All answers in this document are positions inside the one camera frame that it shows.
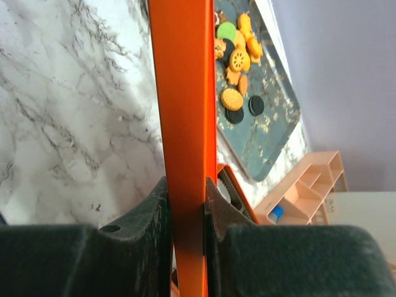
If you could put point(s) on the green round cookie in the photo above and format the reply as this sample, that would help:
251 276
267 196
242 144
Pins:
226 30

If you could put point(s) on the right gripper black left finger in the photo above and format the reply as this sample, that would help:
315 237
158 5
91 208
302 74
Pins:
130 256

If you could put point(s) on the brown star cookie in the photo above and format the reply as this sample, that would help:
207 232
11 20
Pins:
219 17

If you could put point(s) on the orange cookie tin box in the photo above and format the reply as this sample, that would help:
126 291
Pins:
232 192

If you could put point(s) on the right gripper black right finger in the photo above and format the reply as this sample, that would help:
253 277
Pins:
245 259

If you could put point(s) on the black round cookie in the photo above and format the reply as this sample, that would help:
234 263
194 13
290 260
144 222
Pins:
234 116
256 105

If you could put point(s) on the floral dark serving tray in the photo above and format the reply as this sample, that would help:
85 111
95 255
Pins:
257 141

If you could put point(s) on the orange round cracker cookie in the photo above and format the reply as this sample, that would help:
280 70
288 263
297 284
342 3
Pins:
231 99

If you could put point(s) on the orange metal tin lid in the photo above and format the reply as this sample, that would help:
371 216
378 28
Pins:
183 53

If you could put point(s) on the blue capped bottle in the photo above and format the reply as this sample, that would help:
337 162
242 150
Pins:
275 214

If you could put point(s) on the peach plastic desk organizer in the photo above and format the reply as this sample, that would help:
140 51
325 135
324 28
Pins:
302 192

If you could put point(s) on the orange lotus slice cookie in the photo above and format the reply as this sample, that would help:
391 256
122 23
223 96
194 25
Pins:
239 61

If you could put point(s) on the orange flower cookie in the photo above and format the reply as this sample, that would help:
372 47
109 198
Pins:
244 24

